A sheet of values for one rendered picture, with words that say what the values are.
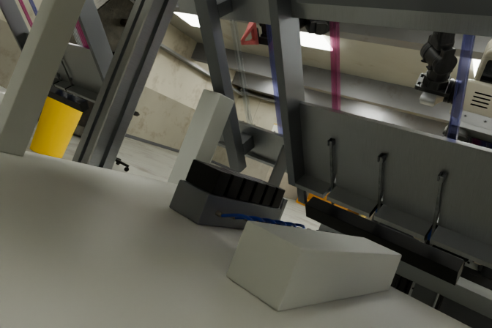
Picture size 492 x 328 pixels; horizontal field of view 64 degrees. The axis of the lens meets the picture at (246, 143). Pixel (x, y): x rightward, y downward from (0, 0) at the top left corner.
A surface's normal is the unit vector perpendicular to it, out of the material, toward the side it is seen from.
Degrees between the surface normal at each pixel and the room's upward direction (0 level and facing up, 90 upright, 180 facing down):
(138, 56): 90
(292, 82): 90
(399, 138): 135
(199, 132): 90
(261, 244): 90
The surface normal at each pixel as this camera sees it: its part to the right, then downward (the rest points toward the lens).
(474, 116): -0.37, -0.16
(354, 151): -0.65, 0.49
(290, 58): 0.74, 0.27
